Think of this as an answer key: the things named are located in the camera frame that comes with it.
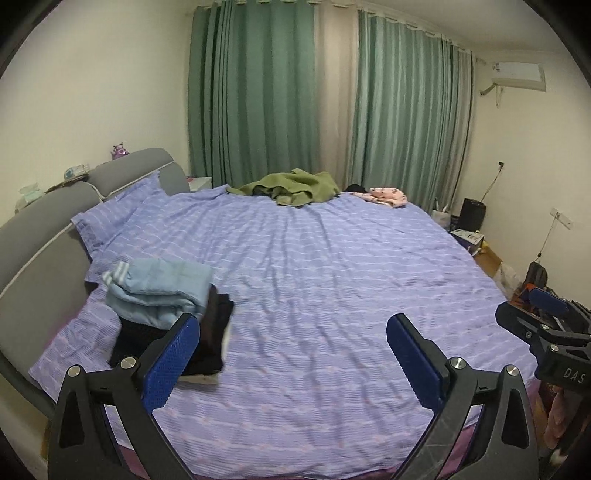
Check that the white wall switch strip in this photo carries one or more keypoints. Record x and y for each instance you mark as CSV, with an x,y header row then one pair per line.
x,y
561,218

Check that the white plastic bag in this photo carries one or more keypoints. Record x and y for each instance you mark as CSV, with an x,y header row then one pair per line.
x,y
507,279

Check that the purple toy figure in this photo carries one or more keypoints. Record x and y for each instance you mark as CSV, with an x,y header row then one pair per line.
x,y
118,151

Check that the olive green cloth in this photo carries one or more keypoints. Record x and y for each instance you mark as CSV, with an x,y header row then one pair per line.
x,y
300,184

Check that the tissue pack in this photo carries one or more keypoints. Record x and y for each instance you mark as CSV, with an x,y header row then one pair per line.
x,y
30,194

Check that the black backpack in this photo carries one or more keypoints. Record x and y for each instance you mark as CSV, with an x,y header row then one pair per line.
x,y
537,274

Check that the white air conditioner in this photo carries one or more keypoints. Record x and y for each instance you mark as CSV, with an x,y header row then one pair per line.
x,y
517,76

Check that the white paper bag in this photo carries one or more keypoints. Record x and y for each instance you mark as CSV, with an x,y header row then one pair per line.
x,y
441,218

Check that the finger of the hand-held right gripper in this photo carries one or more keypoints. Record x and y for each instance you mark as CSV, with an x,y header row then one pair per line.
x,y
521,321
549,302

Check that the dark cloth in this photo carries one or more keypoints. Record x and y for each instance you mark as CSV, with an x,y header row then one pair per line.
x,y
355,188

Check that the beige sheer curtain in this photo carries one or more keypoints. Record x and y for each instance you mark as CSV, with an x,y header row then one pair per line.
x,y
334,92

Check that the blue and white box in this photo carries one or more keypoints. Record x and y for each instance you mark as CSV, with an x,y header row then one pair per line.
x,y
467,239

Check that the pink patterned garment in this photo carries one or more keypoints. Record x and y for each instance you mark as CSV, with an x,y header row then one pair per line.
x,y
388,196

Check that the grey padded headboard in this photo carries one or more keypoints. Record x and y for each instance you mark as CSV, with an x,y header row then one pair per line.
x,y
37,240

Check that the green curtain beside air conditioner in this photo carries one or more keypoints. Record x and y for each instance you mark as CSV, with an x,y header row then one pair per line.
x,y
411,115

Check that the light blue padded pants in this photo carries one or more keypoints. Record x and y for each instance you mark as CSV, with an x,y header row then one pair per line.
x,y
157,286

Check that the white nightstand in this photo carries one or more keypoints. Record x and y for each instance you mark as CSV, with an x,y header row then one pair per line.
x,y
199,183

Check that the stack of dark folded clothes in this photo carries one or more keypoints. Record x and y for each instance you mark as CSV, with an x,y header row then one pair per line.
x,y
214,332

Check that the small white box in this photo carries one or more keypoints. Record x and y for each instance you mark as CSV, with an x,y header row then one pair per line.
x,y
76,171

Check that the orange stool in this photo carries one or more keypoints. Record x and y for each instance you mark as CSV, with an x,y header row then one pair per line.
x,y
524,295

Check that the purple striped pillow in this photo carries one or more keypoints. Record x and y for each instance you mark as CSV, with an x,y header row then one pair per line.
x,y
120,212

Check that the purple striped bed cover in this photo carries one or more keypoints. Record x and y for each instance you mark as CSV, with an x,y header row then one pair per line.
x,y
323,286

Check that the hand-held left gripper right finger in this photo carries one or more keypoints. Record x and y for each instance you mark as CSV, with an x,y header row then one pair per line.
x,y
415,364

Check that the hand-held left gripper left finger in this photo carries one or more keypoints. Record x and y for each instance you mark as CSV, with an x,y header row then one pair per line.
x,y
171,364

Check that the wide green curtain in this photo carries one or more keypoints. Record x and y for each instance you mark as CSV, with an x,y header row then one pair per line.
x,y
249,92

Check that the purple bed skirt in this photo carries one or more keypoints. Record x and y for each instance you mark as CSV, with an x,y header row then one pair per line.
x,y
466,443

